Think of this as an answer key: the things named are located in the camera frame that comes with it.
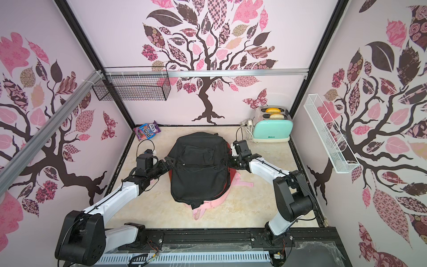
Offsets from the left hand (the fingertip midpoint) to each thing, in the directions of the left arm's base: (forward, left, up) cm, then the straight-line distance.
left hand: (170, 166), depth 88 cm
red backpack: (-3, -34, -3) cm, 34 cm away
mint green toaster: (+26, -61, +5) cm, 67 cm away
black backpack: (-2, -17, -2) cm, 18 cm away
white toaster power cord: (+25, -47, -4) cm, 54 cm away
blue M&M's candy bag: (+36, +26, -6) cm, 44 cm away
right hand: (+2, -29, -2) cm, 30 cm away
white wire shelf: (-2, -81, +16) cm, 83 cm away
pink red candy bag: (+31, +29, -8) cm, 43 cm away
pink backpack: (-21, -16, -9) cm, 28 cm away
